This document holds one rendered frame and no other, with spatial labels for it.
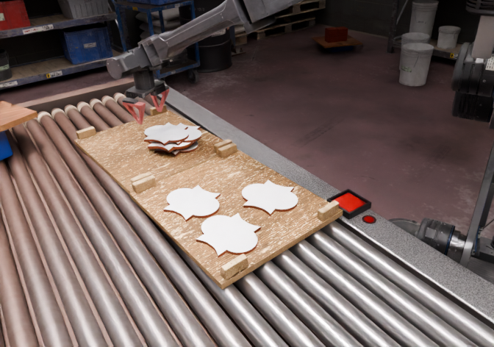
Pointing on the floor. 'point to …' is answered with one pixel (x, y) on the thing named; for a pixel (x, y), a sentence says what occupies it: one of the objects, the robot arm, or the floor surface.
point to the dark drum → (218, 50)
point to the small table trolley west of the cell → (162, 32)
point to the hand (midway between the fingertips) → (149, 115)
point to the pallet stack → (287, 18)
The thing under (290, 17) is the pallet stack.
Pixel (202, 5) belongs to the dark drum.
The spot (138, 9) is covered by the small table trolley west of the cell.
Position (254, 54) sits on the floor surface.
